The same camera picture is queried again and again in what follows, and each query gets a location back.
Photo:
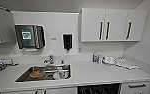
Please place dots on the small blue-label bottle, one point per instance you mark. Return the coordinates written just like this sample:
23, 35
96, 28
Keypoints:
95, 58

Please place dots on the white wall power outlet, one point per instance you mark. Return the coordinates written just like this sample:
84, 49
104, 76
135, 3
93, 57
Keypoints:
79, 49

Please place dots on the white double-door sink cabinet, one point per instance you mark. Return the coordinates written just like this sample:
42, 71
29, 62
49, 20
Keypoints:
31, 91

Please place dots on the small chrome sink sprayer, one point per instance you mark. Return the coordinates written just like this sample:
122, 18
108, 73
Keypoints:
62, 62

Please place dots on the chrome faucet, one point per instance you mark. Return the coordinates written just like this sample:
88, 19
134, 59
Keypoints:
50, 60

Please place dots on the white drawer stack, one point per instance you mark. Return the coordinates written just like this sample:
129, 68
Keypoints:
136, 87

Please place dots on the black soap dispenser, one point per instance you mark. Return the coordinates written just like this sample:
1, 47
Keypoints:
67, 41

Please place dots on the white mug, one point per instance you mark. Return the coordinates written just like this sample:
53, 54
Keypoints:
61, 73

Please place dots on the steel sink basin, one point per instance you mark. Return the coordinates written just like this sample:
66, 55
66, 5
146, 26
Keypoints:
22, 76

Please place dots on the steel paper towel dispenser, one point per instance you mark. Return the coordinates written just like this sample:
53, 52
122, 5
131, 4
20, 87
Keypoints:
28, 36

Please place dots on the orange bowl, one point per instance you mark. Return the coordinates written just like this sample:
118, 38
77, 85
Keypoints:
37, 72

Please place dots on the white plate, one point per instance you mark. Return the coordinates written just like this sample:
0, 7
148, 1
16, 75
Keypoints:
67, 75

